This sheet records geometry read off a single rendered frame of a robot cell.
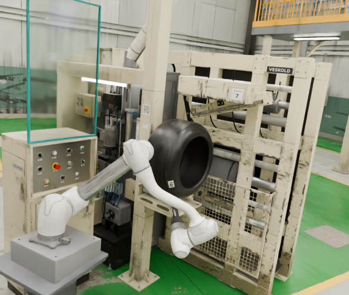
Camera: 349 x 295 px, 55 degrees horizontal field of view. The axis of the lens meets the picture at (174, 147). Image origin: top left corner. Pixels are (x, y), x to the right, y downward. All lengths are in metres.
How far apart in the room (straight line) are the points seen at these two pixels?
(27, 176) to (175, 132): 1.04
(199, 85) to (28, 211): 1.52
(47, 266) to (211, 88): 1.61
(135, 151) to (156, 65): 0.88
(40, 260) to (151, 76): 1.44
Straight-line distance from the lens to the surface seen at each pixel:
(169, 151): 2.25
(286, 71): 2.64
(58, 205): 2.06
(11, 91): 11.31
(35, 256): 2.09
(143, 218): 2.82
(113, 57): 5.89
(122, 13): 12.25
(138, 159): 1.85
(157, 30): 2.55
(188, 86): 2.66
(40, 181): 2.52
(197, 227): 1.90
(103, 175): 2.11
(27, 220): 2.60
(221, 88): 2.50
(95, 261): 2.21
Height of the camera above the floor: 1.85
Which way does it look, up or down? 13 degrees down
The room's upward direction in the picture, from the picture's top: 6 degrees clockwise
